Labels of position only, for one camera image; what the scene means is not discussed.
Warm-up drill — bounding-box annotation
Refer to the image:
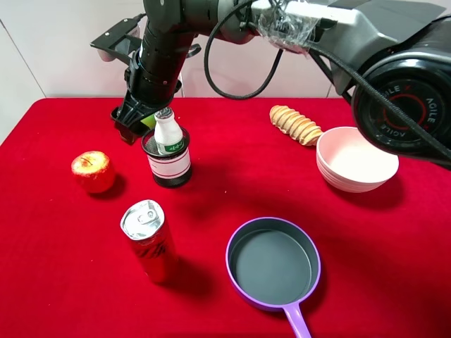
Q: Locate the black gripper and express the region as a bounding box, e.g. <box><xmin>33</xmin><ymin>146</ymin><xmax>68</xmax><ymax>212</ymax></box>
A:
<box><xmin>111</xmin><ymin>52</ymin><xmax>182</xmax><ymax>145</ymax></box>

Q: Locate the small white yogurt bottle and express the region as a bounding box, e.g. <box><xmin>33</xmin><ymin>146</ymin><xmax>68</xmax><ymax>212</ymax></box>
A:
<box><xmin>154</xmin><ymin>107</ymin><xmax>184</xmax><ymax>155</ymax></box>

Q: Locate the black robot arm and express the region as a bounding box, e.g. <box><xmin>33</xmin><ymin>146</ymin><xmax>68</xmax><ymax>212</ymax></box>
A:
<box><xmin>111</xmin><ymin>1</ymin><xmax>450</xmax><ymax>168</ymax></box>

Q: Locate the green lime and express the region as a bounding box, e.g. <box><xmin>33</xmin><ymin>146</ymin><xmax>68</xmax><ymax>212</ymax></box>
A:
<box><xmin>141</xmin><ymin>114</ymin><xmax>156</xmax><ymax>130</ymax></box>

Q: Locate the red apple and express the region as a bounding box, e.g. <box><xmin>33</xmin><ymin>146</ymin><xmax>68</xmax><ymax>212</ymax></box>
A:
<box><xmin>71</xmin><ymin>151</ymin><xmax>116</xmax><ymax>194</ymax></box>

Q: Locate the black mesh pen cup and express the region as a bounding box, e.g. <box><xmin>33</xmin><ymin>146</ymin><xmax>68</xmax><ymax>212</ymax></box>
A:
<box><xmin>141</xmin><ymin>127</ymin><xmax>192</xmax><ymax>188</ymax></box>

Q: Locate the red soda can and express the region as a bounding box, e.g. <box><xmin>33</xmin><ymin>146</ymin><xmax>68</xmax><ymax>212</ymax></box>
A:
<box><xmin>120</xmin><ymin>199</ymin><xmax>178</xmax><ymax>284</ymax></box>

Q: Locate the red tablecloth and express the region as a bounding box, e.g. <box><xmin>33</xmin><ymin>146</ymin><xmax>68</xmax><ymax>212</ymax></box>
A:
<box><xmin>1</xmin><ymin>99</ymin><xmax>450</xmax><ymax>337</ymax></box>

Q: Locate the spiral bread roll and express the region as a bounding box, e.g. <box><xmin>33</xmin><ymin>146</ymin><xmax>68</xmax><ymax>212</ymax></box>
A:
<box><xmin>269</xmin><ymin>105</ymin><xmax>323</xmax><ymax>146</ymax></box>

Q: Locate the purple frying pan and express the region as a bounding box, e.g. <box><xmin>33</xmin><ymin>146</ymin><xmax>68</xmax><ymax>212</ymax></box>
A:
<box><xmin>225</xmin><ymin>217</ymin><xmax>321</xmax><ymax>337</ymax></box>

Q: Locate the pink ribbed bowl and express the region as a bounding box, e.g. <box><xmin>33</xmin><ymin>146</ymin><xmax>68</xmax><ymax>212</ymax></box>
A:
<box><xmin>316</xmin><ymin>127</ymin><xmax>399</xmax><ymax>193</ymax></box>

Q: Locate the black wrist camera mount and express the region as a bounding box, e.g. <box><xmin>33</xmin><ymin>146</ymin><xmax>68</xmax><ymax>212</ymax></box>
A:
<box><xmin>90</xmin><ymin>13</ymin><xmax>147</xmax><ymax>65</ymax></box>

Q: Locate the black braided cable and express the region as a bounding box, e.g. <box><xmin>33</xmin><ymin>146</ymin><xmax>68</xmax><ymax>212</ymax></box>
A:
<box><xmin>204</xmin><ymin>0</ymin><xmax>451</xmax><ymax>159</ymax></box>

